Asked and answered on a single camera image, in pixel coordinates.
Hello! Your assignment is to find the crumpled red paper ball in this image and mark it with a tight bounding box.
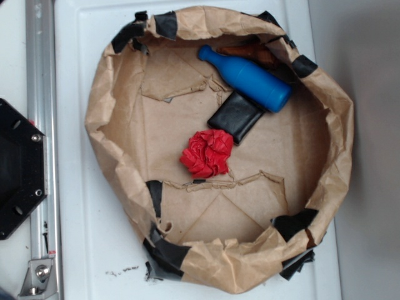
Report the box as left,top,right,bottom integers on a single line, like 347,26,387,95
179,129,234,179

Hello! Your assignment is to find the black leather wallet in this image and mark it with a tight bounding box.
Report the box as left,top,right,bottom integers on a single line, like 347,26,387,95
207,91,264,145

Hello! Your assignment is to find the brown paper bag bin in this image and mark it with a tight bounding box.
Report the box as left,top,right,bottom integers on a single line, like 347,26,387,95
85,6,354,294

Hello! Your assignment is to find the blue plastic bottle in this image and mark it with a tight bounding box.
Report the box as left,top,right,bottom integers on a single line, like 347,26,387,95
198,45,292,113

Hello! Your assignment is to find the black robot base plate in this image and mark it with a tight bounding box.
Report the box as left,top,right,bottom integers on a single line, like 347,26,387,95
1,99,47,241

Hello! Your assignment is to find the metal corner bracket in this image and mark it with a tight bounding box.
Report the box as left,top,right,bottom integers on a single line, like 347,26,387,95
17,258,58,299

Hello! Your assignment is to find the aluminium extrusion rail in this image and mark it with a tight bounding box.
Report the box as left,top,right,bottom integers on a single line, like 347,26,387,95
26,1,64,299

